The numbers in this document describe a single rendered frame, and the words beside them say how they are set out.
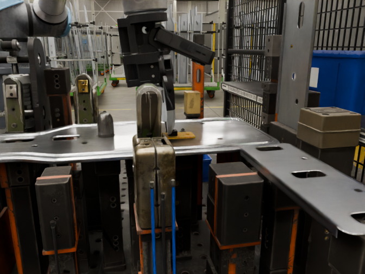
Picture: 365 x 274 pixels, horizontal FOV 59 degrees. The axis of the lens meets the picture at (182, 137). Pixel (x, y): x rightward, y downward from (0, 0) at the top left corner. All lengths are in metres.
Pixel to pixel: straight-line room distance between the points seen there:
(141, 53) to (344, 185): 0.37
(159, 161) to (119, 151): 0.15
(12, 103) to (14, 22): 0.55
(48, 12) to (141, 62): 0.76
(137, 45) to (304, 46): 0.33
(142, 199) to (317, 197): 0.22
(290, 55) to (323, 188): 0.38
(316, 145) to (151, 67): 0.31
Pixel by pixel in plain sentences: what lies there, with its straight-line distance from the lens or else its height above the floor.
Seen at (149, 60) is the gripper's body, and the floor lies 1.15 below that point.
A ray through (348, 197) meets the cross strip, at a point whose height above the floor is 1.00.
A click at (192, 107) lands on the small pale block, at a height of 1.03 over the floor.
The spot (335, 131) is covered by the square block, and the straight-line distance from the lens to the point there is 0.61.
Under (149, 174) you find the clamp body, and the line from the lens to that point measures 0.43.
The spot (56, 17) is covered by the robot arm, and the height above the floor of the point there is 1.27.
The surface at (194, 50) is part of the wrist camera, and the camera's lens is 0.59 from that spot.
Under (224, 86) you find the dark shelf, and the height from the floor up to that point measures 1.02.
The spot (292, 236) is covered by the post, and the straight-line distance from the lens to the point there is 0.58.
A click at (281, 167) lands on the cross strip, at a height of 1.00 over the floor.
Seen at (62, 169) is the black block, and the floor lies 0.99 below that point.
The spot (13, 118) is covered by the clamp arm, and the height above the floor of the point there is 1.02.
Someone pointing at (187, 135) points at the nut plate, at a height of 1.01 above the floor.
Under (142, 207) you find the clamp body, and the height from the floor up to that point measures 0.96.
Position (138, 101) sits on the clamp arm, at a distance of 0.47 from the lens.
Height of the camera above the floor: 1.17
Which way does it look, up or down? 16 degrees down
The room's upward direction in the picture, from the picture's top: straight up
